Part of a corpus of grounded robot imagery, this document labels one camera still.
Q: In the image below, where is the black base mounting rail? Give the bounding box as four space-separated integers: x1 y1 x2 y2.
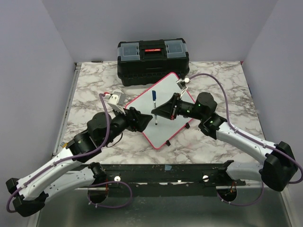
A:
78 163 261 197

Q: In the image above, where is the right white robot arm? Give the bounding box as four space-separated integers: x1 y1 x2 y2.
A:
152 92 303 192

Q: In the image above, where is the aluminium frame rail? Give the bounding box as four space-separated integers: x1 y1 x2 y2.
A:
52 62 82 157

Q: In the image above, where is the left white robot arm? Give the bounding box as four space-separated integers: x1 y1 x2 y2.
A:
6 107 153 217

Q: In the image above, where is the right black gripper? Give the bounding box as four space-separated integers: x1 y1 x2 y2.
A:
151 93 205 121

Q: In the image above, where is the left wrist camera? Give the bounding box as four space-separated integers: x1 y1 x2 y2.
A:
107 92 126 114

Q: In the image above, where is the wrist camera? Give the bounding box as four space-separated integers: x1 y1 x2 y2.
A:
176 78 190 90
107 92 126 114

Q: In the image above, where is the black plastic toolbox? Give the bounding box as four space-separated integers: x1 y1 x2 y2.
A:
117 38 190 87

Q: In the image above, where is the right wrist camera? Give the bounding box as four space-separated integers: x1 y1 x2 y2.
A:
176 78 190 90

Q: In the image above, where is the blue whiteboard marker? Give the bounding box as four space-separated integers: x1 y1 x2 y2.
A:
152 90 158 125

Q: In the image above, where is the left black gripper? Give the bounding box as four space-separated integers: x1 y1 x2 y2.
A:
101 105 152 147

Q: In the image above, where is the pink framed whiteboard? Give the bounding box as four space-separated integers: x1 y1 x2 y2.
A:
125 72 192 149

